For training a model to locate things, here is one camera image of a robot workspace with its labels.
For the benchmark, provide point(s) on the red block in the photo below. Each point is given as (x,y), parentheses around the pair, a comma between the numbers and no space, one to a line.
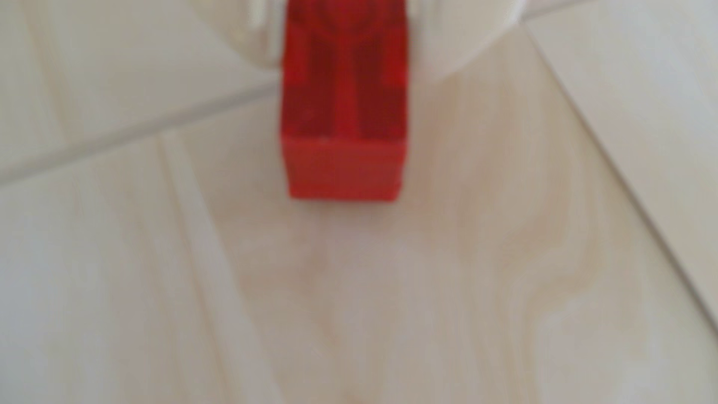
(345,112)

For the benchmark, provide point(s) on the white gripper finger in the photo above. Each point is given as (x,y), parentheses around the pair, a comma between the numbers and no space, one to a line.
(247,28)
(460,28)

